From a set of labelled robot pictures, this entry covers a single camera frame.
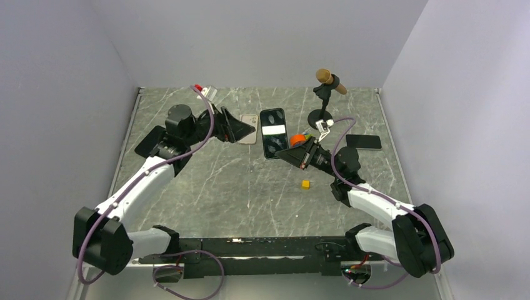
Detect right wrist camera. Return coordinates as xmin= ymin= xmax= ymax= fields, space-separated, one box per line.
xmin=315 ymin=119 xmax=334 ymax=143

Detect beige phone case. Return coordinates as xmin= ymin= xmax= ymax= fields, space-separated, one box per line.
xmin=239 ymin=114 xmax=259 ymax=145

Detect black phone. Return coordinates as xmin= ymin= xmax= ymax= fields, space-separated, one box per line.
xmin=259 ymin=108 xmax=289 ymax=159
xmin=134 ymin=126 xmax=165 ymax=159

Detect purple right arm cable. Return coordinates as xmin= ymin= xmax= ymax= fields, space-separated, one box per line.
xmin=329 ymin=117 xmax=443 ymax=291

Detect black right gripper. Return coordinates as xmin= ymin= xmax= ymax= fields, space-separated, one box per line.
xmin=276 ymin=136 xmax=343 ymax=179

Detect black microphone stand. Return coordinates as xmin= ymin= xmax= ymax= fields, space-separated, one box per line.
xmin=307 ymin=84 xmax=334 ymax=129

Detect black smartphone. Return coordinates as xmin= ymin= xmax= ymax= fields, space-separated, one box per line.
xmin=346 ymin=134 xmax=382 ymax=150

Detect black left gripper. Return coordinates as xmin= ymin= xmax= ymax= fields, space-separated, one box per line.
xmin=184 ymin=104 xmax=256 ymax=147

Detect wooden microphone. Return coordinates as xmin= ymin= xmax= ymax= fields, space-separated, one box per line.
xmin=316 ymin=68 xmax=348 ymax=95

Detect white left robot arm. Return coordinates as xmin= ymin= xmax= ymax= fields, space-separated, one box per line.
xmin=72 ymin=104 xmax=256 ymax=275

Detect orange blue toy car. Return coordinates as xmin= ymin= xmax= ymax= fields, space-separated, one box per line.
xmin=289 ymin=133 xmax=313 ymax=148

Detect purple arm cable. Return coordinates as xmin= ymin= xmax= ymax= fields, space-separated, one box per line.
xmin=77 ymin=84 xmax=226 ymax=300
xmin=329 ymin=117 xmax=443 ymax=291

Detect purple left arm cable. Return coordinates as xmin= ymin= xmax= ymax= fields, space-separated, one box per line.
xmin=77 ymin=84 xmax=226 ymax=300

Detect yellow cube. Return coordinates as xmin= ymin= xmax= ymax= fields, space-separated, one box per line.
xmin=301 ymin=180 xmax=311 ymax=189

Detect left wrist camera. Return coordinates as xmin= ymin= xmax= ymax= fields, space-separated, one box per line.
xmin=194 ymin=84 xmax=218 ymax=103

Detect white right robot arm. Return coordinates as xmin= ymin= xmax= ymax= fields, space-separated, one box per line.
xmin=276 ymin=137 xmax=455 ymax=278

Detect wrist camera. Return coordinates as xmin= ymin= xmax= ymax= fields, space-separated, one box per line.
xmin=315 ymin=119 xmax=334 ymax=143
xmin=194 ymin=84 xmax=218 ymax=103

